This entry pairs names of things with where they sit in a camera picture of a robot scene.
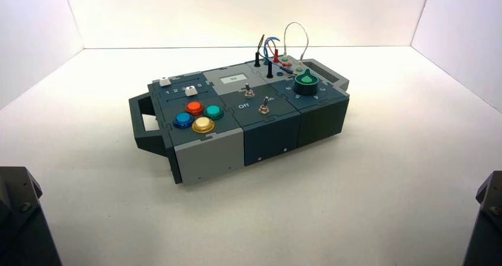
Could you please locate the blue banana plug wire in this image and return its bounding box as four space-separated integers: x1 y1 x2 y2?
263 36 295 75

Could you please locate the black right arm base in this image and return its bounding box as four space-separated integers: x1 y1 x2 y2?
462 171 502 266

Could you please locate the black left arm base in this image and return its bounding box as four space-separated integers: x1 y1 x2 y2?
0 166 63 266

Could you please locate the dark blue grey control box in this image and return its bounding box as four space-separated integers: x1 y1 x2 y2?
128 58 350 186

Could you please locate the teal push button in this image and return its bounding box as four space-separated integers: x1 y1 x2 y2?
204 104 225 120

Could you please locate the small white display screen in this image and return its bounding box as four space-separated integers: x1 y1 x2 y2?
220 74 249 85

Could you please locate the yellow push button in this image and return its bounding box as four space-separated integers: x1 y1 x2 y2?
191 116 216 134

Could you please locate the orange push button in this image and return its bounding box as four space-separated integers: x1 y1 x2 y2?
185 101 205 117

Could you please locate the blue push button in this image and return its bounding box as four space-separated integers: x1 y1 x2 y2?
173 113 195 130

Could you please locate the green rotary knob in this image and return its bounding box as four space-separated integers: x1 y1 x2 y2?
294 68 319 96

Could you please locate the black banana plug wire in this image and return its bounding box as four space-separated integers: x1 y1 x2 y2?
254 33 274 79

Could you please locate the red banana plug wire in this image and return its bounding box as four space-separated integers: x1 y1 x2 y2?
271 48 293 69

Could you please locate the white banana plug wire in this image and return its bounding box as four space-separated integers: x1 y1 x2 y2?
283 21 310 62

